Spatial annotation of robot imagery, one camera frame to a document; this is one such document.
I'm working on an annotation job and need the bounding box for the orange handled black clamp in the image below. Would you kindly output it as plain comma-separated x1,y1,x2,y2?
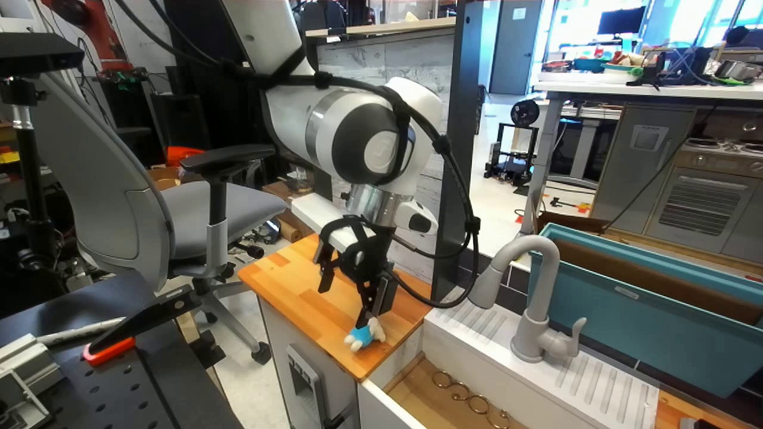
79,286,201,369

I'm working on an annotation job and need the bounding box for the black upright panel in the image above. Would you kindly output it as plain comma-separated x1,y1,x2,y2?
429,0,488,306

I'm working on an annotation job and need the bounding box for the grey toy oven unit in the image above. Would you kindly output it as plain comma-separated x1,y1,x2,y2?
590,101,763,267

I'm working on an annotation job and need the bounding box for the black 3d printer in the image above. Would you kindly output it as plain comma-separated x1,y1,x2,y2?
482,95,544,191

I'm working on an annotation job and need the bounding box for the grey toy faucet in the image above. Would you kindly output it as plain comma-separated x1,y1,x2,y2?
468,232,592,369

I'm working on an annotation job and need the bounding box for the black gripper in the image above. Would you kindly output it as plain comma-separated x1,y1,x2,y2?
312,213,401,331

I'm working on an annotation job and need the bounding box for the black perforated pegboard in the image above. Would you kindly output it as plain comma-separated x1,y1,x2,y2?
0,314,245,429

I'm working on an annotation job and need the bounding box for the white aluminium extrusion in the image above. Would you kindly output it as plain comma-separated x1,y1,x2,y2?
0,331,66,409

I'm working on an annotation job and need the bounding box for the white and blue toy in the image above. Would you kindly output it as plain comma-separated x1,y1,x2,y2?
344,317,392,356

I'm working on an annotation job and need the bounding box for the teal plastic bin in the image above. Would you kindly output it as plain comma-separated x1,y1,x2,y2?
530,219,763,400

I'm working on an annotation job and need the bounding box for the grey office chair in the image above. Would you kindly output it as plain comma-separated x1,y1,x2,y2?
29,74,291,366

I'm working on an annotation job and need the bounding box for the wooden kitchen counter block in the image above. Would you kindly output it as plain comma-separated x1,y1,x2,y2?
237,232,436,384

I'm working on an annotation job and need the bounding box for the white kitchen cabinet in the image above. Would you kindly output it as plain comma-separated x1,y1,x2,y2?
256,295,377,429

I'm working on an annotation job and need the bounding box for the black camera tripod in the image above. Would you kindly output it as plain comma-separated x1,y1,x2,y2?
0,30,85,282

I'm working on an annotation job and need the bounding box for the white sink drainboard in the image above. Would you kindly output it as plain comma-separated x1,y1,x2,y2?
355,300,663,429

